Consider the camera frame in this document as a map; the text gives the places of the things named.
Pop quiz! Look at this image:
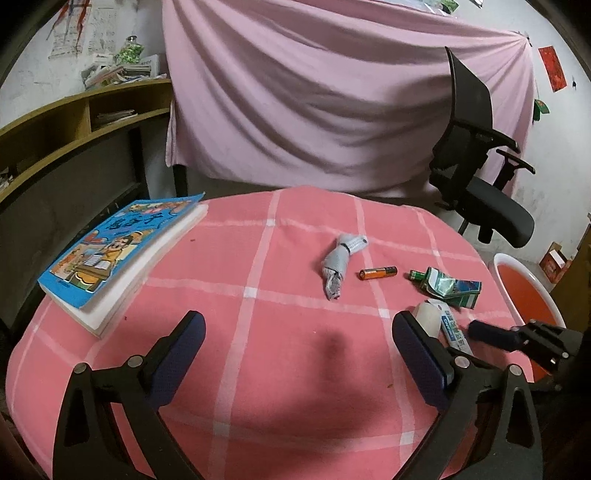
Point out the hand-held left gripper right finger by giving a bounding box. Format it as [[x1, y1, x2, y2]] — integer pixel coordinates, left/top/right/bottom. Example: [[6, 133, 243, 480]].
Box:
[[392, 310, 543, 480]]

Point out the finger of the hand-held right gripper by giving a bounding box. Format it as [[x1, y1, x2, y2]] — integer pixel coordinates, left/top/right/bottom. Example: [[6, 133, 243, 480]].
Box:
[[467, 320, 525, 352], [510, 320, 583, 376]]

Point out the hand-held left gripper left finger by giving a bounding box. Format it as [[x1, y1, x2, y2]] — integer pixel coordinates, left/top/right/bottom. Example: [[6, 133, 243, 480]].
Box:
[[53, 311, 206, 480]]

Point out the white and blue toothpaste tube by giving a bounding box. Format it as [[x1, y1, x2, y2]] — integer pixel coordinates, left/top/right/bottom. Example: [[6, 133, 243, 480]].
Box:
[[438, 308, 476, 356]]

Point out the white rounded object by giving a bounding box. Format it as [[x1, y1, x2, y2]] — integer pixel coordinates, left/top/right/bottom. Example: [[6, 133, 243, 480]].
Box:
[[413, 299, 445, 334]]

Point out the orange bucket with white rim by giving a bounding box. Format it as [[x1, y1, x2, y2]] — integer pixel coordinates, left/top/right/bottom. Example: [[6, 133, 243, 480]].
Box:
[[492, 253, 566, 384]]

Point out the green crushed carton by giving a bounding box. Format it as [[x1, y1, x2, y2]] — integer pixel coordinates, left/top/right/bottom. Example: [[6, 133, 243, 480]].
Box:
[[419, 267, 482, 309]]

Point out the orange battery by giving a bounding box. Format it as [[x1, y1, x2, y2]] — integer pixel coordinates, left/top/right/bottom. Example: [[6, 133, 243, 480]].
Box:
[[359, 266, 398, 281]]

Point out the brown wooden cabinet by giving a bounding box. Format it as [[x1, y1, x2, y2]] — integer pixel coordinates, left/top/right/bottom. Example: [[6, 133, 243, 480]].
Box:
[[549, 217, 591, 337]]

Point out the red and brown small carton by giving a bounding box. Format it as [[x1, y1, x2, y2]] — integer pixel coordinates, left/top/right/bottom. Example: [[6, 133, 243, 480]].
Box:
[[540, 242, 574, 284]]

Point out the pink checked tablecloth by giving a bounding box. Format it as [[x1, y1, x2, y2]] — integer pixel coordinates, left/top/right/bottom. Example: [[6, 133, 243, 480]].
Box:
[[6, 185, 555, 480]]

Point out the blue cartoon cover book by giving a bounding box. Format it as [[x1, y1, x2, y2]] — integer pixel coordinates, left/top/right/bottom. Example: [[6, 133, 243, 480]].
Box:
[[37, 193, 208, 340]]

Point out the black mesh office chair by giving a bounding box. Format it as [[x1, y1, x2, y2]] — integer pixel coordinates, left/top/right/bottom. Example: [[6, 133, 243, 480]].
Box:
[[428, 46, 536, 250]]

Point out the wooden shelf desk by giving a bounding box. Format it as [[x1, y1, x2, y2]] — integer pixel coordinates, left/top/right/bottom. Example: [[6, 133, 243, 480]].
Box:
[[0, 78, 174, 324]]

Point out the pink hanging sheet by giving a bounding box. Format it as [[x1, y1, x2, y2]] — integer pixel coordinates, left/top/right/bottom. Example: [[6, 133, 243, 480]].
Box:
[[161, 0, 536, 197]]

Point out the stack of books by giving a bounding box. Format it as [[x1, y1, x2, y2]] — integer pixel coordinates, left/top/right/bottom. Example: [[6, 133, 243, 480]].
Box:
[[82, 54, 167, 89]]

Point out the glass jar of green candy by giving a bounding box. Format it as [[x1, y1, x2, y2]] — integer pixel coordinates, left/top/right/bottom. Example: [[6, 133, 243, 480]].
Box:
[[115, 36, 147, 66]]

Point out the red and black tassel decoration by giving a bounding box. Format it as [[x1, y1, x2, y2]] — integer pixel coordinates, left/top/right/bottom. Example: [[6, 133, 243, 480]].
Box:
[[65, 0, 89, 34]]

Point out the red paper wall poster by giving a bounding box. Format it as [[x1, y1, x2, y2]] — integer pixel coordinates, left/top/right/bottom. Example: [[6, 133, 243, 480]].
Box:
[[538, 45, 568, 93]]

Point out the paper wall calendar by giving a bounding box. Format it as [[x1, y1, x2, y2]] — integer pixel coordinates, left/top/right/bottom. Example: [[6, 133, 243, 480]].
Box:
[[48, 7, 114, 59]]

